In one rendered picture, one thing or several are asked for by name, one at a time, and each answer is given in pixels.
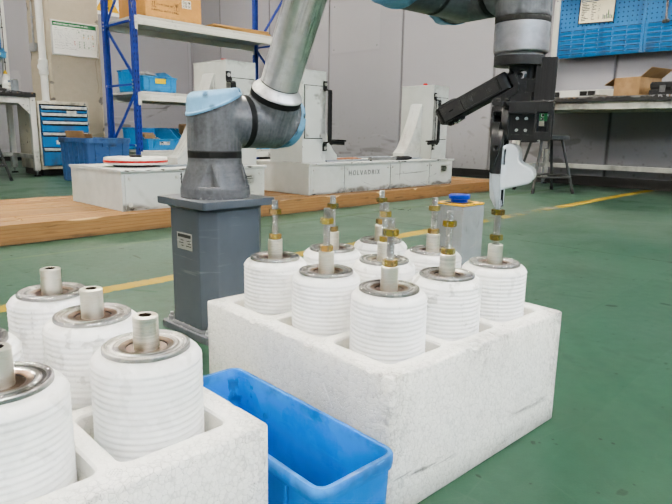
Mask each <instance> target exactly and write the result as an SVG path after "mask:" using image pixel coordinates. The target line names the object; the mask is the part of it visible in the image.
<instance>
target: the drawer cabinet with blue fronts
mask: <svg viewBox="0 0 672 504"><path fill-rule="evenodd" d="M35 105H36V116H37V128H38V140H39V152H40V164H41V171H39V172H38V174H41V175H43V176H45V175H64V174H63V165H62V156H61V147H60V142H58V137H66V134H65V131H83V132H84V134H90V129H89V114H88V103H74V102H53V101H35ZM17 112H18V123H19V134H20V146H21V153H26V154H32V145H31V134H30V122H29V113H28V112H27V111H26V110H25V109H24V108H23V107H22V106H21V105H17ZM22 167H26V173H31V174H37V172H36V171H34V168H33V159H31V158H22Z"/></svg>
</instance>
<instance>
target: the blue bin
mask: <svg viewBox="0 0 672 504"><path fill-rule="evenodd" d="M203 387H205V388H207V389H208V390H210V391H212V392H213V393H215V394H217V395H218V396H220V397H222V398H224V399H225V400H227V401H229V402H230V403H231V404H233V405H234V406H236V407H239V408H241V409H242V410H244V411H246V412H247V413H249V414H251V415H252V416H254V417H256V418H258V419H259V420H261V421H263V422H264V423H266V424H267V430H268V504H386V493H387V482H388V471H389V470H390V469H391V468H392V464H393V451H392V450H391V449H390V448H389V447H388V446H386V445H385V444H383V443H381V442H379V441H377V440H375V439H373V438H371V437H369V436H368V435H366V434H364V433H362V432H360V431H358V430H356V429H354V428H353V427H351V426H349V425H347V424H345V423H343V422H341V421H339V420H337V419H336V418H334V417H332V416H330V415H328V414H326V413H324V412H322V411H320V410H319V409H317V408H315V407H313V406H311V405H309V404H307V403H305V402H304V401H302V400H300V399H298V398H296V397H294V396H292V395H290V394H288V393H287V392H285V391H283V390H281V389H279V388H277V387H275V386H273V385H272V384H270V383H268V382H266V381H264V380H262V379H260V378H258V377H256V376H255V375H253V374H251V373H249V372H247V371H245V370H243V369H241V368H228V369H225V370H221V371H218V372H215V373H211V374H208V375H205V376H203Z"/></svg>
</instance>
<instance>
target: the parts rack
mask: <svg viewBox="0 0 672 504"><path fill-rule="evenodd" d="M282 1H283V0H281V2H280V3H279V5H278V7H277V9H276V10H275V12H274V14H273V15H272V17H271V19H270V21H269V22H268V24H267V26H266V28H265V29H264V31H265V32H266V31H267V29H268V27H269V26H270V24H271V22H272V20H273V19H274V17H275V15H276V14H277V12H278V10H279V8H280V7H281V5H282ZM115 3H116V0H113V3H112V6H111V8H110V11H109V14H108V3H107V0H100V7H101V24H102V40H103V56H104V73H105V89H106V105H107V122H108V138H117V136H118V134H119V132H120V130H121V128H122V126H123V124H124V121H125V119H126V117H127V115H128V112H129V110H130V107H131V105H132V103H133V104H134V123H135V143H136V144H129V146H136V150H134V149H129V155H142V156H163V157H168V156H169V155H170V154H171V153H172V152H173V151H174V150H143V134H142V114H141V105H142V104H161V105H181V106H186V98H187V95H188V94H178V93H163V92H148V91H140V73H139V53H138V35H139V36H146V37H153V38H160V39H167V40H174V41H182V42H189V43H196V44H203V45H210V46H217V47H225V48H232V49H239V50H246V51H252V55H253V63H256V64H255V81H256V80H258V79H259V74H258V56H259V58H260V59H261V60H262V62H263V63H264V65H265V60H264V59H263V57H262V56H261V55H260V53H259V51H258V49H262V48H269V47H270V44H271V41H272V37H271V36H265V35H259V34H253V33H247V32H241V31H235V30H229V29H223V28H217V27H211V26H205V25H199V24H193V23H187V22H181V21H175V20H169V19H163V18H157V17H151V16H145V15H139V14H137V12H136V0H128V6H129V16H128V17H125V18H121V19H117V20H113V21H109V19H110V17H111V14H112V11H113V8H114V5H115ZM252 30H258V0H252ZM109 31H110V32H117V33H124V34H130V45H131V65H132V70H131V68H130V66H129V64H128V63H127V61H126V59H125V58H124V56H123V54H122V52H121V51H120V49H119V47H118V46H117V44H116V42H115V40H114V39H113V37H112V35H111V34H110V32H109ZM110 39H111V41H112V42H113V44H114V46H115V48H116V49H117V51H118V53H119V54H120V56H121V58H122V60H123V61H124V63H125V65H126V67H127V68H128V70H129V72H130V73H131V75H132V83H128V84H117V85H112V71H111V54H110ZM261 44H268V46H261V47H258V45H261ZM122 86H133V87H132V88H133V92H121V93H113V88H112V87H122ZM113 102H123V103H129V105H128V107H127V110H126V112H125V115H124V117H123V119H122V121H121V123H120V126H119V128H118V130H117V132H116V134H115V122H114V105H113ZM259 157H270V149H256V160H259Z"/></svg>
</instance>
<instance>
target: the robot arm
mask: <svg viewBox="0 0 672 504"><path fill-rule="evenodd" d="M371 1H373V2H375V3H377V4H381V5H382V6H384V7H387V8H390V9H402V10H407V11H412V12H417V13H422V14H426V15H429V17H430V18H432V19H433V20H434V22H435V23H437V24H439V25H460V24H463V23H465V22H471V21H477V20H483V19H489V18H495V27H494V43H493V54H494V55H496V56H495V57H494V65H493V67H494V68H500V69H509V73H506V72H502V73H500V74H499V75H497V76H495V77H493V78H491V79H490V80H488V81H486V82H484V83H483V84H481V85H479V86H477V87H475V88H474V89H472V90H470V91H468V92H467V93H465V94H463V95H461V96H459V97H458V98H453V99H451V100H449V101H447V102H445V103H444V104H442V105H441V106H440V108H438V109H436V111H435V113H436V115H437V117H438V119H439V121H440V124H441V125H449V126H452V125H455V124H458V123H459V122H460V121H462V120H464V119H465V116H467V115H469V114H471V113H473V112H475V111H476V110H478V109H480V108H482V107H484V106H486V105H488V104H489V103H491V102H492V105H493V106H492V111H491V121H490V138H491V145H490V168H489V172H490V176H489V192H490V199H491V201H492V203H493V205H494V207H495V209H500V200H502V206H503V201H504V193H505V189H508V188H512V187H517V186H522V185H527V184H529V183H531V182H532V180H534V179H535V177H536V169H535V168H534V167H533V166H531V165H529V164H527V163H525V162H524V161H523V160H522V148H521V147H520V146H519V145H518V144H515V143H512V144H509V140H521V142H531V143H536V142H538V141H550V140H552V134H553V123H554V111H555V90H556V79H557V70H558V62H559V59H558V57H545V54H547V53H548V52H549V44H550V32H551V18H552V7H553V0H371ZM326 3H327V0H283V1H282V5H281V8H280V12H279V16H278V19H277V23H276V26H275V30H274V33H273V37H272V41H271V44H270V48H269V51H268V55H267V59H266V62H265V66H264V69H263V73H262V77H261V78H260V79H258V80H256V81H254V82H253V83H252V86H251V90H250V94H249V95H242V92H241V89H240V88H238V87H237V88H225V89H213V90H202V91H193V92H190V93H189V94H188V95H187V98H186V112H185V115H186V126H187V156H188V162H187V166H186V169H185V173H184V176H183V180H182V184H181V187H180V194H181V197H182V198H186V199H195V200H234V199H244V198H249V197H250V196H251V192H250V185H249V182H248V179H247V175H246V172H245V169H244V166H243V163H242V148H270V149H279V148H286V147H290V146H292V145H294V144H295V143H296V142H297V141H298V140H299V139H300V137H301V136H302V134H303V131H304V129H305V124H306V119H305V118H304V116H305V115H306V112H305V108H304V106H303V104H302V97H301V95H300V93H299V91H298V90H299V87H300V84H301V81H302V78H303V75H304V71H305V68H306V65H307V62H308V59H309V56H310V53H311V50H312V47H313V43H314V40H315V37H316V34H317V31H318V28H319V25H320V22H321V18H322V15H323V12H324V9H325V6H326ZM523 71H526V72H527V75H526V77H525V78H522V76H523V73H521V72H523ZM521 78H522V79H521Z"/></svg>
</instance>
